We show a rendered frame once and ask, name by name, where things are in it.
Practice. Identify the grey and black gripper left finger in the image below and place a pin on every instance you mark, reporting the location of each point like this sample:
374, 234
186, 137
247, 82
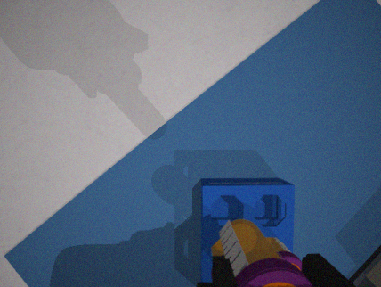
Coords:
222, 275

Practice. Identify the blue flat mat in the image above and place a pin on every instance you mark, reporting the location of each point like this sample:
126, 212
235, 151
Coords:
304, 107

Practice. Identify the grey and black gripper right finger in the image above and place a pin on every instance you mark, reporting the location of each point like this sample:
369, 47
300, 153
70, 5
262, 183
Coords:
321, 273

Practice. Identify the blue tube rack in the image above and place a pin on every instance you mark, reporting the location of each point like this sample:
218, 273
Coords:
258, 196

